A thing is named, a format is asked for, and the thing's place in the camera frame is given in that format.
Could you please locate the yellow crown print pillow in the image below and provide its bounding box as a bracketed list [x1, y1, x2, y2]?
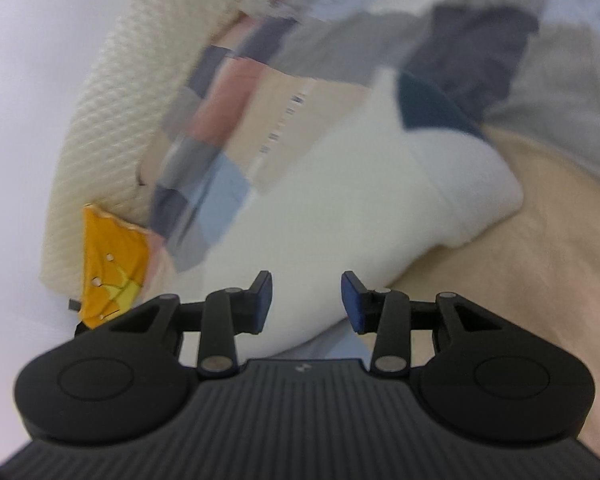
[80, 204, 151, 330]

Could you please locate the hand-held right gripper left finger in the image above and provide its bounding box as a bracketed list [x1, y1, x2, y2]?
[107, 271, 273, 378]

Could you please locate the checkered patchwork quilt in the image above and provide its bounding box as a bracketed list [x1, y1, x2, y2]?
[140, 0, 600, 461]

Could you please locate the white sweater with dark stripes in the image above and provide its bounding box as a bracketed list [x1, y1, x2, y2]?
[180, 67, 525, 361]

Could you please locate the cream quilted headboard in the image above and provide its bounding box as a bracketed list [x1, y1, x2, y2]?
[40, 0, 301, 293]

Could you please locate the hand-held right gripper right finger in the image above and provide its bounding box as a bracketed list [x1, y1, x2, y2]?
[341, 271, 503, 378]

